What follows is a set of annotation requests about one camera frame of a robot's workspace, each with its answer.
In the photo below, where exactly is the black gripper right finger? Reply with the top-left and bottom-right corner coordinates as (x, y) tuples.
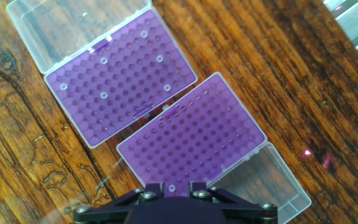
(189, 181), (278, 224)

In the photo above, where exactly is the purple pipette tip box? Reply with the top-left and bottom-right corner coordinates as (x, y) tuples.
(116, 72), (313, 224)
(6, 0), (198, 149)

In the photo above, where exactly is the brown wooden board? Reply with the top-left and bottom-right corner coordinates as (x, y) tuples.
(0, 0), (358, 224)

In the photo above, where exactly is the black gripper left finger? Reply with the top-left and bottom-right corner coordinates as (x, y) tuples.
(72, 181), (165, 224)

